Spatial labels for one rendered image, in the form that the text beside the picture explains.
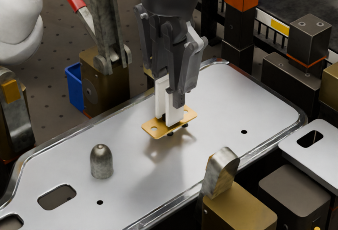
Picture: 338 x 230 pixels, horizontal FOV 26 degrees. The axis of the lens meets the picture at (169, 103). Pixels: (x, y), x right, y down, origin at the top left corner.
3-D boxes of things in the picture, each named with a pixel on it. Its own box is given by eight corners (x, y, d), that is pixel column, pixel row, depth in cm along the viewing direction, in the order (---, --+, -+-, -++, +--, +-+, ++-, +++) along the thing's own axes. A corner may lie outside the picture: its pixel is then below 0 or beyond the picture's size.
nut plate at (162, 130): (156, 140, 106) (155, 134, 106) (139, 127, 109) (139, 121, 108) (198, 116, 110) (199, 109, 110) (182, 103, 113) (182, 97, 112)
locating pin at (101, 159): (100, 190, 104) (97, 156, 100) (87, 177, 106) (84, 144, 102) (118, 179, 106) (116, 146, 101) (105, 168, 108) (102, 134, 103)
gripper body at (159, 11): (213, -20, 93) (210, 40, 99) (170, -45, 98) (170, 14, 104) (168, 0, 90) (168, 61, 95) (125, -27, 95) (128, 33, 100)
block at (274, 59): (294, 215, 138) (315, 90, 119) (250, 180, 145) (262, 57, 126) (305, 207, 140) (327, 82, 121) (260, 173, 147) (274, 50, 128)
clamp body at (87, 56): (111, 227, 136) (99, 75, 114) (80, 197, 142) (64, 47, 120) (139, 210, 140) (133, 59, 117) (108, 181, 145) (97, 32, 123)
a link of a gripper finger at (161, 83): (158, 82, 104) (155, 80, 105) (158, 119, 109) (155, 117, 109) (174, 74, 106) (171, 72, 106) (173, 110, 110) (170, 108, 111)
